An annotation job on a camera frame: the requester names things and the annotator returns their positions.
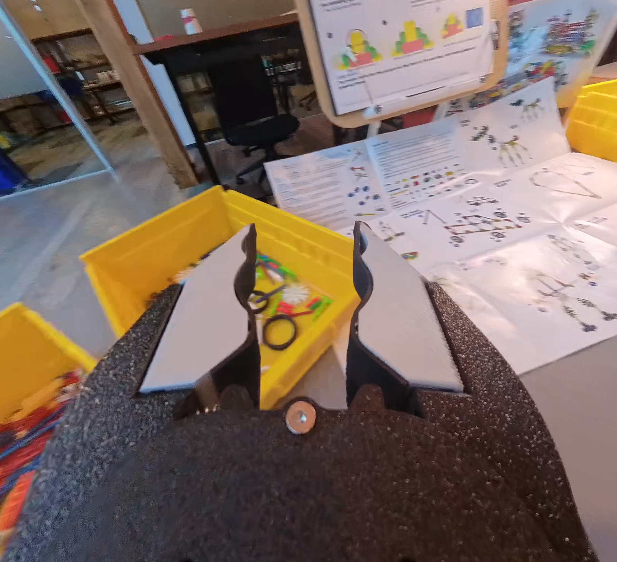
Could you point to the white instruction sheet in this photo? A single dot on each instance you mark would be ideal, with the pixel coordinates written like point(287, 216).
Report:
point(482, 253)

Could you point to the dark wooden table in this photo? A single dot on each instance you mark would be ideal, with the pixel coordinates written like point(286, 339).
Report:
point(217, 34)

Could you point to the black office chair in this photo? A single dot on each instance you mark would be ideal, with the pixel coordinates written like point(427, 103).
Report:
point(250, 104)

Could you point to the colourful toy box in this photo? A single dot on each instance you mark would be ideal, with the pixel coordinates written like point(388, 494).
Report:
point(554, 41)

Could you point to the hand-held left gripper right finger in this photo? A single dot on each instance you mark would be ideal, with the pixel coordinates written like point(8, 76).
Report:
point(405, 331)

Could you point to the wooden clipboard stand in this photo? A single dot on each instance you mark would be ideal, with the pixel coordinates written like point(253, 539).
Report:
point(352, 121)

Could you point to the wooden beam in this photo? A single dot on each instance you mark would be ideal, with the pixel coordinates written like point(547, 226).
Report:
point(120, 66)

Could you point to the yellow plastic bin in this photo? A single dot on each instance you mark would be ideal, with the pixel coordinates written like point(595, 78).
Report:
point(595, 123)
point(159, 244)
point(29, 350)

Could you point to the storage shelf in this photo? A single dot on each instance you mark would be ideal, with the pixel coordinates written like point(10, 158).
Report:
point(96, 70)

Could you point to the white red paper cup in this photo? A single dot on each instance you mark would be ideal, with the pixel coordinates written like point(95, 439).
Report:
point(191, 21)

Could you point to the white snowflake connector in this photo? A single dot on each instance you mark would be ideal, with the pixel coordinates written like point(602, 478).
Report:
point(295, 293)

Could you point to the heap of red orange pieces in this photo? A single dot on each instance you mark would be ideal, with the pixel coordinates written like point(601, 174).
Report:
point(24, 441)

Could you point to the pile of colourful toy rods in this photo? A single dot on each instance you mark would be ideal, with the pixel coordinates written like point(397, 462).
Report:
point(274, 268)

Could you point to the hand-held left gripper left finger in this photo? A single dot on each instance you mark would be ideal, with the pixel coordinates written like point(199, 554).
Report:
point(197, 331)

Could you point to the blue container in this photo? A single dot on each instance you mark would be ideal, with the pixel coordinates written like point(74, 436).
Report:
point(12, 172)

